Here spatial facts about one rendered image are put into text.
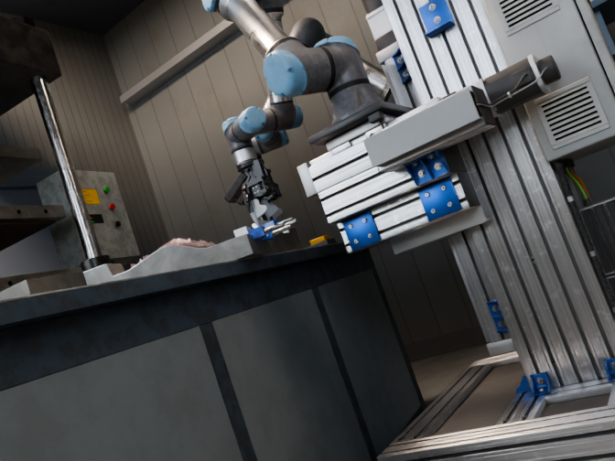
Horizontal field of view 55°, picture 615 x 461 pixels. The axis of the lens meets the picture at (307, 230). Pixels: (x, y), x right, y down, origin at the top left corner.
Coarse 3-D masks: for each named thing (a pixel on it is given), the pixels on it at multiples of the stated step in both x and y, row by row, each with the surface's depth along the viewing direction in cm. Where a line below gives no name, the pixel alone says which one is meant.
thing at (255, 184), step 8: (256, 160) 186; (240, 168) 186; (248, 168) 188; (256, 168) 186; (248, 176) 187; (256, 176) 186; (264, 176) 186; (248, 184) 185; (256, 184) 185; (264, 184) 186; (248, 192) 185; (256, 192) 186; (264, 192) 185; (272, 192) 187
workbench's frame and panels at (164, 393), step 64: (320, 256) 197; (0, 320) 87; (64, 320) 103; (128, 320) 116; (192, 320) 134; (256, 320) 158; (320, 320) 191; (384, 320) 243; (0, 384) 89; (64, 384) 99; (128, 384) 111; (192, 384) 127; (256, 384) 147; (320, 384) 176; (384, 384) 219; (0, 448) 85; (64, 448) 94; (128, 448) 106; (192, 448) 120; (256, 448) 138; (320, 448) 163; (384, 448) 199
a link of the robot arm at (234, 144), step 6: (228, 120) 187; (234, 120) 187; (222, 126) 189; (228, 126) 187; (228, 132) 187; (228, 138) 188; (234, 138) 185; (228, 144) 189; (234, 144) 186; (240, 144) 186; (246, 144) 187; (252, 144) 189; (234, 150) 187
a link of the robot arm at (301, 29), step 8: (296, 24) 208; (304, 24) 205; (312, 24) 206; (320, 24) 209; (296, 32) 204; (304, 32) 204; (312, 32) 205; (320, 32) 208; (304, 40) 203; (312, 40) 205; (320, 40) 210; (264, 104) 207; (256, 136) 203; (264, 136) 203; (272, 136) 205; (264, 144) 211; (272, 144) 212
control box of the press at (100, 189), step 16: (80, 176) 247; (96, 176) 255; (112, 176) 264; (48, 192) 243; (64, 192) 239; (96, 192) 252; (112, 192) 260; (64, 208) 239; (96, 208) 249; (112, 208) 255; (64, 224) 240; (96, 224) 245; (112, 224) 253; (128, 224) 262; (64, 240) 240; (112, 240) 250; (128, 240) 259; (64, 256) 241; (80, 256) 237; (112, 256) 246; (128, 256) 255
